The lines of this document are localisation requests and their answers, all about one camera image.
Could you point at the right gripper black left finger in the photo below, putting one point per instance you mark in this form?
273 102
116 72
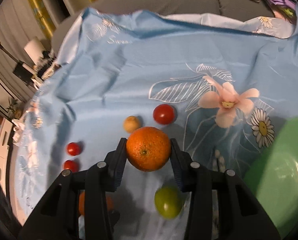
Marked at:
104 176

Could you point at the tan round longan fruit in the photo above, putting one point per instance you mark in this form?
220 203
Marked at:
131 123

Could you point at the green tomato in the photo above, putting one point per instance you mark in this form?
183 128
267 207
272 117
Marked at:
168 202

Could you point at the green plastic bowl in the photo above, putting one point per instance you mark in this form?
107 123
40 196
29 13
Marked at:
273 179

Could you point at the large red tomato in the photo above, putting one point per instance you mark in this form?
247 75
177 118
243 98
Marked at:
164 114

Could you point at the light blue floral cloth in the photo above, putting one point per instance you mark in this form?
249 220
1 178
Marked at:
232 84

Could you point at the large orange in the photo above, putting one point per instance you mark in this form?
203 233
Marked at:
148 149

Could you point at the grey sofa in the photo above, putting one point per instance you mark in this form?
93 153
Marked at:
242 10

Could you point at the small orange fruit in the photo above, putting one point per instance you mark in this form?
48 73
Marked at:
109 201

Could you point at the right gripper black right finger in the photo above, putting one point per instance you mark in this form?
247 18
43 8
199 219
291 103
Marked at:
194 178

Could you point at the small red cherry tomato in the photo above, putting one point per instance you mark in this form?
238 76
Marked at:
73 149

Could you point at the white table lamp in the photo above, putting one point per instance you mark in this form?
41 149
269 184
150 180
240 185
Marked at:
34 49

